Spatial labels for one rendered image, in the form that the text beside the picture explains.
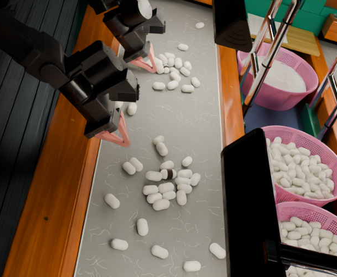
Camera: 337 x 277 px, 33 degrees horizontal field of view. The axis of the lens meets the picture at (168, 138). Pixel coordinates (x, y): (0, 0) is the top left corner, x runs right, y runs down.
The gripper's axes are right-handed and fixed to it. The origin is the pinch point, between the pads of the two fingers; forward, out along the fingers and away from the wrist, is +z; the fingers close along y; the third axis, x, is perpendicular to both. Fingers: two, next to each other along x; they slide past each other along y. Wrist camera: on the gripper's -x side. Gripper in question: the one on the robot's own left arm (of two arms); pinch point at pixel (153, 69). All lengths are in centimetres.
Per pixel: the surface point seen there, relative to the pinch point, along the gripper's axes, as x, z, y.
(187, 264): -7, 7, -64
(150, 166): 0.0, 2.2, -37.4
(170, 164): -4.2, 4.2, -37.4
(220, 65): -13.2, 14.7, 11.0
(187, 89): -6.4, 7.7, -4.9
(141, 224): -1, 0, -57
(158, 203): -3, 2, -50
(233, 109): -15.3, 16.5, -10.1
